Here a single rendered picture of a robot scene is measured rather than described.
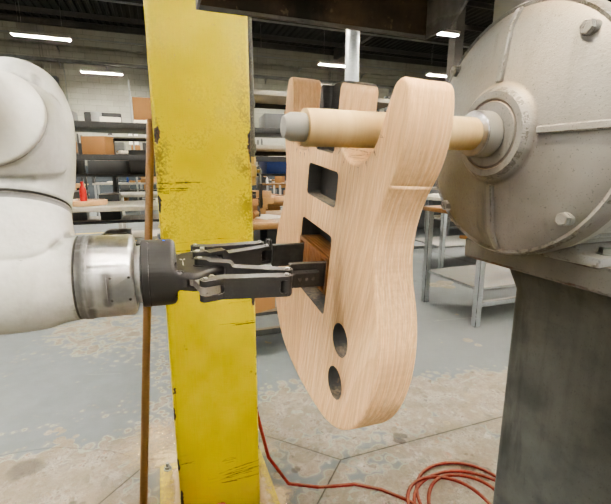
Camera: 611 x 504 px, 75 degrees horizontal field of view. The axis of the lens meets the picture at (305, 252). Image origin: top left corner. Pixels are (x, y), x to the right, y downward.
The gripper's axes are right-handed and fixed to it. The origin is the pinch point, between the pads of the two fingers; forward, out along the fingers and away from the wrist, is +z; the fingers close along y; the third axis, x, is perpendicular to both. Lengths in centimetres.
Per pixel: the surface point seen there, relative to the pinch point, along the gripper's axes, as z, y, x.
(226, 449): -1, -64, -89
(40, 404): -84, -165, -131
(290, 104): 0.7, -13.4, 19.6
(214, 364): -4, -68, -58
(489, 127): 12.4, 13.4, 17.6
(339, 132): -3.1, 12.9, 16.4
